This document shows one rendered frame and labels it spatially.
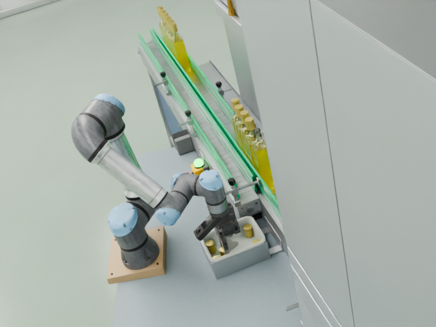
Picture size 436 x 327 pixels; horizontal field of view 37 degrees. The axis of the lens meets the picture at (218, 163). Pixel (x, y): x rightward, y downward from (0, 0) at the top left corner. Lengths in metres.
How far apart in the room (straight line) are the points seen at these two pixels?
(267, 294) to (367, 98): 1.61
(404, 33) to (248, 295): 1.73
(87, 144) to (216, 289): 0.71
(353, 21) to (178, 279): 1.84
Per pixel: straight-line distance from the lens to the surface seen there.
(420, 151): 0.74
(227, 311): 2.34
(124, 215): 2.44
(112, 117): 2.29
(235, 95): 3.27
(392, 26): 0.77
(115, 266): 2.61
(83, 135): 2.22
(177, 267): 2.56
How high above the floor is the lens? 2.46
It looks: 34 degrees down
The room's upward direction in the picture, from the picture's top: 15 degrees counter-clockwise
